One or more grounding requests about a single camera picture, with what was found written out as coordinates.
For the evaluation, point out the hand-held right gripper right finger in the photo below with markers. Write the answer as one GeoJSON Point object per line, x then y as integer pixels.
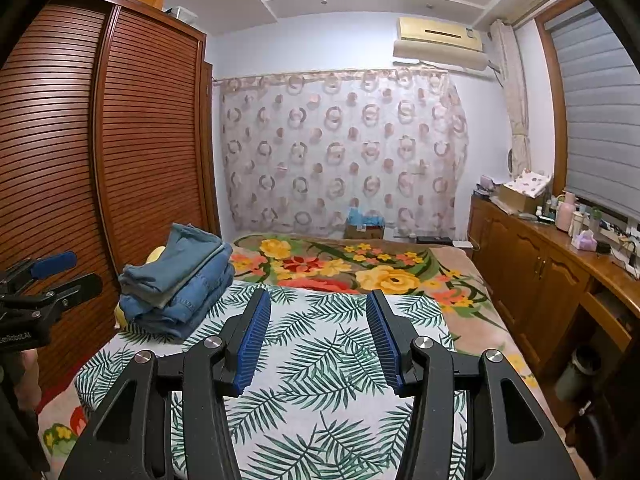
{"type": "Point", "coordinates": [385, 345]}

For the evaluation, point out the wooden louvered wardrobe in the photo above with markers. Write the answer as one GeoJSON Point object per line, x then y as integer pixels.
{"type": "Point", "coordinates": [150, 135]}

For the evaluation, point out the purple storage box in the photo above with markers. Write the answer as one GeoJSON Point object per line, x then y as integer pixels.
{"type": "Point", "coordinates": [485, 186]}

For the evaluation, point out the floral blanket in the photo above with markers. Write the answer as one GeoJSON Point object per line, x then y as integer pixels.
{"type": "Point", "coordinates": [350, 265]}

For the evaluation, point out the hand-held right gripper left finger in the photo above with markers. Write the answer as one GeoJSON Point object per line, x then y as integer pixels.
{"type": "Point", "coordinates": [252, 345]}

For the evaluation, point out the cardboard box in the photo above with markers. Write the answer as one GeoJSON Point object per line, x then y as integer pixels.
{"type": "Point", "coordinates": [364, 233]}

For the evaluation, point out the wooden side cabinet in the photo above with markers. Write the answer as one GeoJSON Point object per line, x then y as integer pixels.
{"type": "Point", "coordinates": [530, 270]}

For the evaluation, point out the cream air conditioner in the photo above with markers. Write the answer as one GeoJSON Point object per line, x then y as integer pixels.
{"type": "Point", "coordinates": [440, 35]}

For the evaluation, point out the leaf print bed sheet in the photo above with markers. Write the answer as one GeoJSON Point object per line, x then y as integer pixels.
{"type": "Point", "coordinates": [320, 360]}

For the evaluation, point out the stack of folded clothes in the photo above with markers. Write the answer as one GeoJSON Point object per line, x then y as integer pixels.
{"type": "Point", "coordinates": [200, 305]}

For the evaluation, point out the white bottle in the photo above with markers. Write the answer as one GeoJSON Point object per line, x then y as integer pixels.
{"type": "Point", "coordinates": [579, 222]}

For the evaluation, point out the purple tissue pack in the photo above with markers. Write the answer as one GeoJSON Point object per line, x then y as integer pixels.
{"type": "Point", "coordinates": [585, 241]}

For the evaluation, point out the blue plastic bag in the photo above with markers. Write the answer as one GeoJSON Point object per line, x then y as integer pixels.
{"type": "Point", "coordinates": [365, 217]}

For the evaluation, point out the pink thermos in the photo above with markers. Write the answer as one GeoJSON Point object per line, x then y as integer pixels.
{"type": "Point", "coordinates": [565, 215]}

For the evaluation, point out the white storage box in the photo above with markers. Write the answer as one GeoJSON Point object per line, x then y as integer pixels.
{"type": "Point", "coordinates": [182, 14]}

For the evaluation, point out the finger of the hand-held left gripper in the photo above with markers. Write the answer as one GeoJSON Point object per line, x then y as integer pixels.
{"type": "Point", "coordinates": [80, 287]}
{"type": "Point", "coordinates": [55, 264]}

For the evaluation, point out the person's left forearm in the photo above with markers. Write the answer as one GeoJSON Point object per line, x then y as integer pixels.
{"type": "Point", "coordinates": [27, 375]}

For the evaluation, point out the box with spotted cloth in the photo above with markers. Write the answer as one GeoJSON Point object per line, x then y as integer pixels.
{"type": "Point", "coordinates": [515, 197]}

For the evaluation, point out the grey trash bin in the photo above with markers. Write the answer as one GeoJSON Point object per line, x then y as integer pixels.
{"type": "Point", "coordinates": [575, 375]}

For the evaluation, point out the grey window blind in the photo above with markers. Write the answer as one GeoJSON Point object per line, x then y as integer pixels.
{"type": "Point", "coordinates": [600, 135]}

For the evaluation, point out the circle pattern curtain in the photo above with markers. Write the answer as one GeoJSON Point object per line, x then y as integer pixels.
{"type": "Point", "coordinates": [325, 160]}

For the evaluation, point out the tied cream curtain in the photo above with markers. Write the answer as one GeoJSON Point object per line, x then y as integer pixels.
{"type": "Point", "coordinates": [517, 110]}

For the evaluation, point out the small round fan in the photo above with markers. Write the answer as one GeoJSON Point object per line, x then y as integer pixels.
{"type": "Point", "coordinates": [511, 160]}

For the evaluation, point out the flat black device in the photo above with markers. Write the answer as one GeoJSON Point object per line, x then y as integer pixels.
{"type": "Point", "coordinates": [434, 240]}

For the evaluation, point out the small white device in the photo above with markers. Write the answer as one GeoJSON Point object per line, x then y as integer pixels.
{"type": "Point", "coordinates": [462, 245]}

